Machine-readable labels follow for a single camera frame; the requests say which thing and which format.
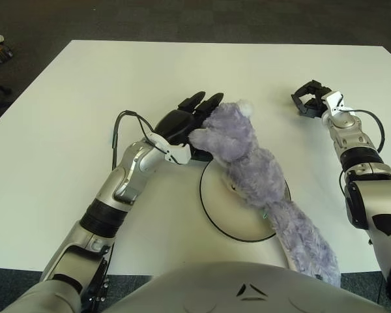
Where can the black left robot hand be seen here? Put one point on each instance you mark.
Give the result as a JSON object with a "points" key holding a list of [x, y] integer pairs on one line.
{"points": [[176, 124]]}

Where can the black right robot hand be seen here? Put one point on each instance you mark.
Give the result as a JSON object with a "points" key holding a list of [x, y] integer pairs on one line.
{"points": [[312, 107]]}

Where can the purple plush doll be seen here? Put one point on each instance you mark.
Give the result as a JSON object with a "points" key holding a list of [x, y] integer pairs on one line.
{"points": [[247, 163]]}

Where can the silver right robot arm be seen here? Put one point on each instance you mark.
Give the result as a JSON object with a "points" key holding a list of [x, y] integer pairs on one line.
{"points": [[355, 143]]}

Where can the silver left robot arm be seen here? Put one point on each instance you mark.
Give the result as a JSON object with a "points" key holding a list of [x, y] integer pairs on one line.
{"points": [[127, 182]]}

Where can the white plate black rim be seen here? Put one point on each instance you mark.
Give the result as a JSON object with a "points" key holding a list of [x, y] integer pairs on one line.
{"points": [[221, 202]]}

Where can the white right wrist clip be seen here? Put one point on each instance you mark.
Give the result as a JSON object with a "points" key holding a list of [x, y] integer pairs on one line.
{"points": [[332, 99]]}

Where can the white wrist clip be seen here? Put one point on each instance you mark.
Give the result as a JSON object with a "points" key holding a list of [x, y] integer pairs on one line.
{"points": [[332, 99], [182, 155]]}

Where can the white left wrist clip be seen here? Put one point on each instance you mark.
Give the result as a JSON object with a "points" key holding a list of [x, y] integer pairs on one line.
{"points": [[182, 155]]}

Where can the silver robot torso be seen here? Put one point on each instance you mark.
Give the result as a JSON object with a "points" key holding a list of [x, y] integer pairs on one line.
{"points": [[198, 290]]}

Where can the black table bracket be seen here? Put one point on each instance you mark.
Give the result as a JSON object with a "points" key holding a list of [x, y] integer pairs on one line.
{"points": [[102, 288]]}

